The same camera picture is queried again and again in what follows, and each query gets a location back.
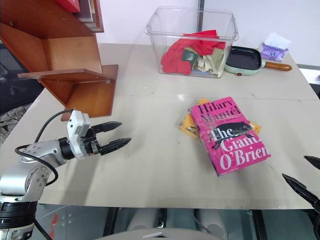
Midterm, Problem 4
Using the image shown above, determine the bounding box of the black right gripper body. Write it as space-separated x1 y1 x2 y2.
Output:
311 208 320 230

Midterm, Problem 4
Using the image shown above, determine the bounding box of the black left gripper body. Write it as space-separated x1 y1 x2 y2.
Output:
79 125 103 157

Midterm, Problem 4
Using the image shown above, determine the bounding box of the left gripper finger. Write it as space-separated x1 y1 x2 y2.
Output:
99 137 132 156
91 121 123 134

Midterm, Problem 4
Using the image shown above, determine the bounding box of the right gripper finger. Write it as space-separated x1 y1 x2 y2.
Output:
282 173 320 210
303 155 320 172

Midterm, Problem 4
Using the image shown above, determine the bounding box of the yellow book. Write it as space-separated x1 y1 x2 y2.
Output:
178 98 263 144

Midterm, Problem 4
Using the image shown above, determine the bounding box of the pink Hilary Mantel book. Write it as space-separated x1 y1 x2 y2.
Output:
187 96 272 178

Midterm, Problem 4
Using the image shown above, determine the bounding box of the wooden shelf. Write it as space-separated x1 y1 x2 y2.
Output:
0 0 119 119

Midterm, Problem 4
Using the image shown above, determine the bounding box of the black table leg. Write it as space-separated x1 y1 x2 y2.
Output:
103 207 120 236
251 209 270 240

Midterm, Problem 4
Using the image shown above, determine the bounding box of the grey patterned cloth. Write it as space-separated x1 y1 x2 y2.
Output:
0 104 32 145

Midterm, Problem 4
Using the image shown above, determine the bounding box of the grey robot torso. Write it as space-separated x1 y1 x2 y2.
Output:
95 226 221 240

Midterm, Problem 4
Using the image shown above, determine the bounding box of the pile of coloured cloths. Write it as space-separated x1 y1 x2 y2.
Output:
160 29 227 76

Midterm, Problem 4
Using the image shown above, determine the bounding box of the white rounded shape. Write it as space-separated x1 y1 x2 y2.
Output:
199 208 227 239

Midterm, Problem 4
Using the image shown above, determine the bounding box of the black office chair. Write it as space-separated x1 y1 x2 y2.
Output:
0 41 45 109

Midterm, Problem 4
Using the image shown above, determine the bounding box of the dark green fabric patch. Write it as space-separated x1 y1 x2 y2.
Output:
181 48 199 64

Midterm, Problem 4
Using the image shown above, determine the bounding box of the clear plastic storage bin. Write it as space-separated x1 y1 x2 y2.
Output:
144 6 240 79

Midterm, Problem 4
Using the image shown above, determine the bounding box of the stack of pale books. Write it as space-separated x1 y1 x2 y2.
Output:
74 0 97 30

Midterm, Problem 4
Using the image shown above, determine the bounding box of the purple wet wipes pack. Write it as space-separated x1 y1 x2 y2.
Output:
260 31 293 63

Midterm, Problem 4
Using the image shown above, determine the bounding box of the cream cloth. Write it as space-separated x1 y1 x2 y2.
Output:
191 47 227 78

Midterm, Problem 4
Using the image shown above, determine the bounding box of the mint green electric skillet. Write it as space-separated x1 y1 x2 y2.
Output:
224 45 293 77

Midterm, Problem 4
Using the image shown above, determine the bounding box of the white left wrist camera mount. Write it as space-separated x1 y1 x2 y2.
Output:
66 109 91 160

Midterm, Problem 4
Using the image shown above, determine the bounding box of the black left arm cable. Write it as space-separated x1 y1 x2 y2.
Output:
14 109 76 187

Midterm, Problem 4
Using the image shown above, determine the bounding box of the dark vertical wall strip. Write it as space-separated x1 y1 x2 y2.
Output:
197 0 203 31

